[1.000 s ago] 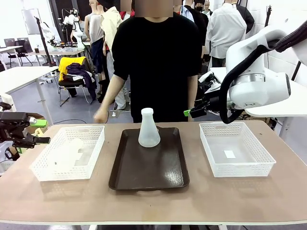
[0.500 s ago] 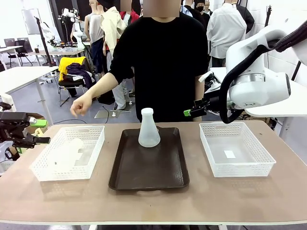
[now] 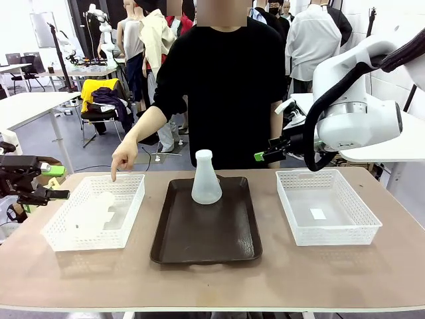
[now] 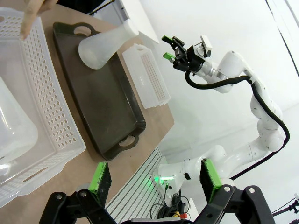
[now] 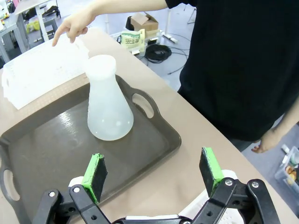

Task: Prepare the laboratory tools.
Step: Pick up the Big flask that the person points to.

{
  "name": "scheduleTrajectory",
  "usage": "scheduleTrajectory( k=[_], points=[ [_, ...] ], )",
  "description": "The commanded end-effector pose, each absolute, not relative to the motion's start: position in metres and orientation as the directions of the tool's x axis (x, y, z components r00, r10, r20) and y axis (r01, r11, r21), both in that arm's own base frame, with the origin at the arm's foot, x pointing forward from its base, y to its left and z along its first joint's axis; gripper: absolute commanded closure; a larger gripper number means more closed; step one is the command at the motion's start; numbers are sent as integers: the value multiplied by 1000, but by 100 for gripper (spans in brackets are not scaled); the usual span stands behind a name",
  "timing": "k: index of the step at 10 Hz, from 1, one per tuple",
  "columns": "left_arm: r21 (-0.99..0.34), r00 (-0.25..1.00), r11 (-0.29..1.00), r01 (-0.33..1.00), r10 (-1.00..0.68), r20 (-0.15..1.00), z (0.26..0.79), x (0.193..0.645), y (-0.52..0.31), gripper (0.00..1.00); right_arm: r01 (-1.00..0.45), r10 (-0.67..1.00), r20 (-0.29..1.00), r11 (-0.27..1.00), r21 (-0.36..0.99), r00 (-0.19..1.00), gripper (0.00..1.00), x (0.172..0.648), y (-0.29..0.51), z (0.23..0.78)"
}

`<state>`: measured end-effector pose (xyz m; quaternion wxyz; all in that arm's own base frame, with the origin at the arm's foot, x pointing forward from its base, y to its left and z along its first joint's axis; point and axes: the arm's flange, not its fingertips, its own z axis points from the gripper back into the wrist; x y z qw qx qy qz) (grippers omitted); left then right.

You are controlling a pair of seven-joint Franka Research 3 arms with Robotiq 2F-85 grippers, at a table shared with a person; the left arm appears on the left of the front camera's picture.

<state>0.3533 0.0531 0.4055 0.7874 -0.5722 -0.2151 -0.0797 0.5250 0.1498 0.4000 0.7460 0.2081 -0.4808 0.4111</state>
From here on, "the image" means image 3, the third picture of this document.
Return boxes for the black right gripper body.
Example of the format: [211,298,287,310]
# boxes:
[281,132,307,158]

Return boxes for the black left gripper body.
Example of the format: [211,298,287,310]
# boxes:
[0,154,41,200]

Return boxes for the white plastic conical flask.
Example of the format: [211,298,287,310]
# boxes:
[191,149,222,205]

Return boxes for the person's right forearm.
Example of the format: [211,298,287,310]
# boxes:
[124,105,168,150]

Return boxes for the person's left forearm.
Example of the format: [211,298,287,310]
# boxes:
[270,101,284,142]

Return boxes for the person's right hand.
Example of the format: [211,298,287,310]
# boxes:
[111,141,141,183]

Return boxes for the white side table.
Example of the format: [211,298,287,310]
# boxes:
[0,91,82,175]

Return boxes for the black metal chair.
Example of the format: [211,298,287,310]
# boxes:
[80,108,124,149]

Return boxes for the person in black sweater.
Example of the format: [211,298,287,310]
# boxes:
[151,0,288,171]

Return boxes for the white perforated plastic basket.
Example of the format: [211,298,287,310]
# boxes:
[41,173,146,253]

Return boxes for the yellow garment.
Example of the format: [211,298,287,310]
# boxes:
[80,78,120,113]

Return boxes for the white perforated basket with label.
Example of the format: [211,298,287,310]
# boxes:
[276,169,383,247]

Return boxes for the dark brown plastic tray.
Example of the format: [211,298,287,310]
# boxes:
[149,176,264,266]

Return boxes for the mannequin in white shirt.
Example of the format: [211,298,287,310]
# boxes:
[284,1,343,94]

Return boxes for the wooden background desk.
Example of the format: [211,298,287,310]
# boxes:
[33,65,118,92]

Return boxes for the black tripod stand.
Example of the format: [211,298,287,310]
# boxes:
[47,22,80,93]

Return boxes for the black hanging jacket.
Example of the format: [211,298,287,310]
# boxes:
[327,5,353,48]

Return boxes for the man with black mask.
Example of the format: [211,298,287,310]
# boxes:
[267,0,292,38]

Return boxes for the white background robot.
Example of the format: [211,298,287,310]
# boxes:
[84,3,117,69]

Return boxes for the red garment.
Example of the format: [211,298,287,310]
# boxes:
[165,14,194,38]

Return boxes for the mannequin in grey tank top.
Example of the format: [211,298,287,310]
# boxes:
[116,0,147,112]

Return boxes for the beige jacket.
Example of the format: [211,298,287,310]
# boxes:
[138,9,177,81]

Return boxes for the black cable sleeve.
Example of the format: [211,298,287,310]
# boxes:
[303,28,425,173]

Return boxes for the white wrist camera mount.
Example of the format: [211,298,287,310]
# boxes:
[274,98,306,127]

